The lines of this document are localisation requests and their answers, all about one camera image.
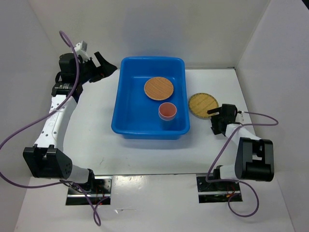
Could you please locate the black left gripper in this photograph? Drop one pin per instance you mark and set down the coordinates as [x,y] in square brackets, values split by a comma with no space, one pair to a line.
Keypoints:
[105,67]

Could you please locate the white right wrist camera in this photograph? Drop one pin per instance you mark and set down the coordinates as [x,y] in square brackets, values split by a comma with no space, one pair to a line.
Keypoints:
[240,116]

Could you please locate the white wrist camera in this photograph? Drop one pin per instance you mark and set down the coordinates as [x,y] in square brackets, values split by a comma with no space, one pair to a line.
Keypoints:
[240,116]
[80,49]

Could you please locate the orange woven bamboo plate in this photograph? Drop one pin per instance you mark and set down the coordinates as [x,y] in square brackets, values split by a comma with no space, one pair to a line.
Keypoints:
[158,88]

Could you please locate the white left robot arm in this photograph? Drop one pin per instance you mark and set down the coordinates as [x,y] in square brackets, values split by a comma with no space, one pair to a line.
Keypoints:
[45,158]

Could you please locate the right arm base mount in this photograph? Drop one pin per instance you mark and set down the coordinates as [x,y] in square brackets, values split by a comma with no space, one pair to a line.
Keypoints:
[217,192]

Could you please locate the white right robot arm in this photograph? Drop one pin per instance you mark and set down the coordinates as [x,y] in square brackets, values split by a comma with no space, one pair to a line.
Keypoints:
[255,156]

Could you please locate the pink plastic cup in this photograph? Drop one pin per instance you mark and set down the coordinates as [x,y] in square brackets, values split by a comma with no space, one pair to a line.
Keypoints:
[167,111]

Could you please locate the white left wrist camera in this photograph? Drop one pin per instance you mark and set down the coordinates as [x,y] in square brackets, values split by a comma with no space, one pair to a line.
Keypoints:
[80,49]

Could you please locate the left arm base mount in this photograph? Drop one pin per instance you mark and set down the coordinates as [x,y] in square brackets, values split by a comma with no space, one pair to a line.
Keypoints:
[99,192]

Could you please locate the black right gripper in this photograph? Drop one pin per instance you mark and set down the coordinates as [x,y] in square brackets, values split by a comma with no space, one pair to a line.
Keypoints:
[215,127]

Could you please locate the blue plastic bin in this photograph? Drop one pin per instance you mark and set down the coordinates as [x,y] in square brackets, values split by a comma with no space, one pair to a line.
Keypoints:
[135,115]

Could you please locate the yellow woven bamboo plate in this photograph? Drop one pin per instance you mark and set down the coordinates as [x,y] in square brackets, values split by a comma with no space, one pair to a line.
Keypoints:
[200,103]

